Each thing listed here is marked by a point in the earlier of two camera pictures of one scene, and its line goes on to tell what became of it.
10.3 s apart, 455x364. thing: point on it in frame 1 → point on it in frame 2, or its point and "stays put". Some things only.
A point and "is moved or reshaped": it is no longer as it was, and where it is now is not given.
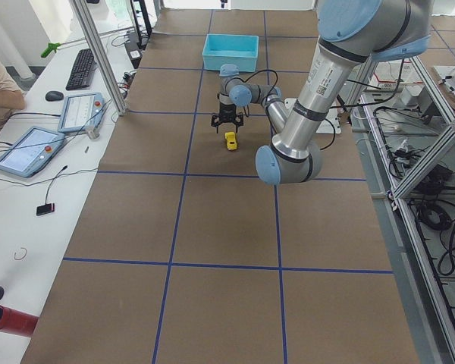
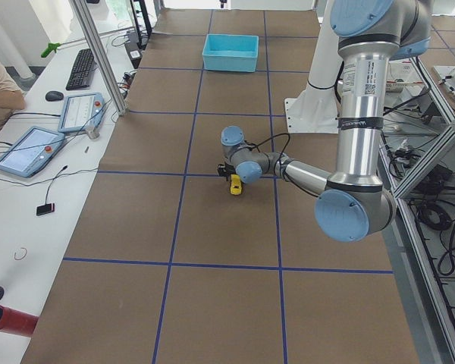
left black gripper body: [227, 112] → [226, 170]
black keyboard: [83, 73] stays put
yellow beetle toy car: [231, 140] is moved or reshaped
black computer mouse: [54, 95] stays put
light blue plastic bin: [240, 50] stays put
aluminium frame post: [83, 19] stays put
